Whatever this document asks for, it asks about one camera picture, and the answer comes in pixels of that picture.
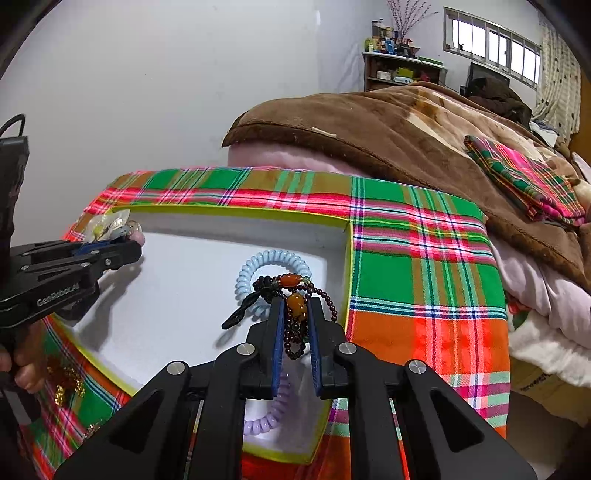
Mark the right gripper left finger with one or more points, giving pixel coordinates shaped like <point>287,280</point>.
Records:
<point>263,371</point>

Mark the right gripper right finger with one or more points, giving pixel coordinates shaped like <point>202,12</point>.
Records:
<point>330,378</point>

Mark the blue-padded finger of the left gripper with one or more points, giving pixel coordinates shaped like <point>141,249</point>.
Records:
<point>97,248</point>

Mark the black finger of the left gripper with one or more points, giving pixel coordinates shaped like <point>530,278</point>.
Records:
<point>129,253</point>

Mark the red gold bead ornament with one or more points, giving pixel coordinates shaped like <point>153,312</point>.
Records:
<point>66,382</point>

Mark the person's left hand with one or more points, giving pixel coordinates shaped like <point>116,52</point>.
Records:
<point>29,358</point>

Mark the translucent beige hair claw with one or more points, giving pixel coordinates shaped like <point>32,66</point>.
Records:
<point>102,227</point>

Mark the green shallow cardboard box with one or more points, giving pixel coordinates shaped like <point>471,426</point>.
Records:
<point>170,305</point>

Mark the colourful plaid tablecloth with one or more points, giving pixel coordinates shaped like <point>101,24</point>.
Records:
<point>425,285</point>

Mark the silver rhinestone hair pin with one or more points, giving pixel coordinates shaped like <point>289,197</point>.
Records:
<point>92,428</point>

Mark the brown fleece blanket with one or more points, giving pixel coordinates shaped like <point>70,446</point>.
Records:
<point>415,135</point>

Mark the folded plaid cloth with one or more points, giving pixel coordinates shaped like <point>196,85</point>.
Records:
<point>534,187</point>

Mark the dark wooden shelf unit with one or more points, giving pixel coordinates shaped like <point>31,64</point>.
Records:
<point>384,70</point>

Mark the dark jacket on chair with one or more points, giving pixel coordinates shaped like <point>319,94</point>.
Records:
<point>492,90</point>

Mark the dried flower branches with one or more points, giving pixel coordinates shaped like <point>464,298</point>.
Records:
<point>407,14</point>

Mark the barred window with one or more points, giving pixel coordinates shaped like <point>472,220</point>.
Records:
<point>490,44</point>

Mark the floral curtain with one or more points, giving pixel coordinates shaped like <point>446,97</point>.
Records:
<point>559,91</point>

